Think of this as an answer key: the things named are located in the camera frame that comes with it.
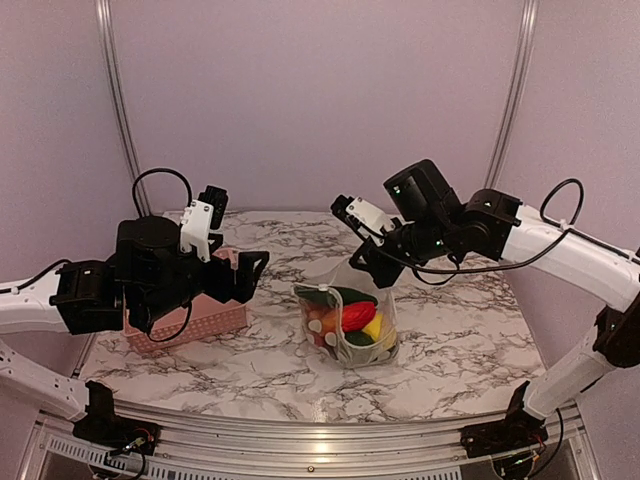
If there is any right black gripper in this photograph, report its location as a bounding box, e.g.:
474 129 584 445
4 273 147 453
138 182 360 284
350 214 456 287

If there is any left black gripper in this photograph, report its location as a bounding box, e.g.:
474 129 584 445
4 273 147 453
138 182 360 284
135 236 269 327

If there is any green fake cucumber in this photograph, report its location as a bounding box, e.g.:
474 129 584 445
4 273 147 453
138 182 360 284
336 287 378 306

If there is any red orange fake mango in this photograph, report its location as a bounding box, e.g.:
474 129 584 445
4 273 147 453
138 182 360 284
341 302 377 333

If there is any clear zip top bag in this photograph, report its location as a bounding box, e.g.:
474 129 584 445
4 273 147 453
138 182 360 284
292 260 399 369

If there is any red fake cherry tomato bunch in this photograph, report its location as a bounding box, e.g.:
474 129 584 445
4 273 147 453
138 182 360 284
298 290 342 354

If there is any dark green fake avocado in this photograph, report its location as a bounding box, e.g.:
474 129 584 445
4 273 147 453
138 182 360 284
344 331 375 346

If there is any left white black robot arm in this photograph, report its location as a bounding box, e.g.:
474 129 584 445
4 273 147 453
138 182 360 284
1 216 269 335

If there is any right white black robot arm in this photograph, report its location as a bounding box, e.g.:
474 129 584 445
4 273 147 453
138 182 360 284
332 160 639 448

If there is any yellow fake lemon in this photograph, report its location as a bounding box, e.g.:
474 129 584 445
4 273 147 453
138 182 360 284
361 313 397 350

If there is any pink perforated plastic basket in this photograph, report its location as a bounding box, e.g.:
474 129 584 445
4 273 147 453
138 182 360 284
122 247 250 354

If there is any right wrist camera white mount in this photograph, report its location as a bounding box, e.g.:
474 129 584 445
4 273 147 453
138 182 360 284
331 195 395 246

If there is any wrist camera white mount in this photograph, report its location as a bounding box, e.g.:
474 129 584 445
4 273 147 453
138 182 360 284
179 185 229 263
331 195 395 246

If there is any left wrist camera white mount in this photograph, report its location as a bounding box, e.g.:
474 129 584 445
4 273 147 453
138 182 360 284
179 185 229 263

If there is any front aluminium rail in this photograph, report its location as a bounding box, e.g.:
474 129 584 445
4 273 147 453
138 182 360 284
19 394 601 480

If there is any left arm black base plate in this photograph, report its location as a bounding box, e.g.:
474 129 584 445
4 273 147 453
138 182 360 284
72 381 160 455

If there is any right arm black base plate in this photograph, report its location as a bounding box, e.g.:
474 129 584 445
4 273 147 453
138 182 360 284
460 381 548 458

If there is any left aluminium frame post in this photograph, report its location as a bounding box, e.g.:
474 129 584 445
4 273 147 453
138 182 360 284
94 0 151 216

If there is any aluminium frame post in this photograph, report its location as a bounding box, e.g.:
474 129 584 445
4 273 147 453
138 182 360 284
94 0 151 216
484 0 540 188

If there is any right aluminium frame post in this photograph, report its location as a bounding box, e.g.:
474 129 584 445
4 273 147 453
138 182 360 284
484 0 540 188

